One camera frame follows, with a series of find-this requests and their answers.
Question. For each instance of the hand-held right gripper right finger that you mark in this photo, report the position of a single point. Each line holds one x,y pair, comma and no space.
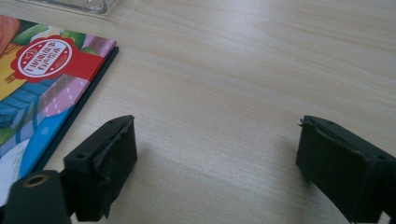
339,168

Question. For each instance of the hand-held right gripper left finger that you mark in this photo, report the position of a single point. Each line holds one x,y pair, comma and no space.
93,161

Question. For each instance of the colourful blue picture book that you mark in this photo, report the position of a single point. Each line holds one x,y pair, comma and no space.
46,93

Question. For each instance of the clear acrylic book rack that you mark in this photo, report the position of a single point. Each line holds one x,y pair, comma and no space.
93,6

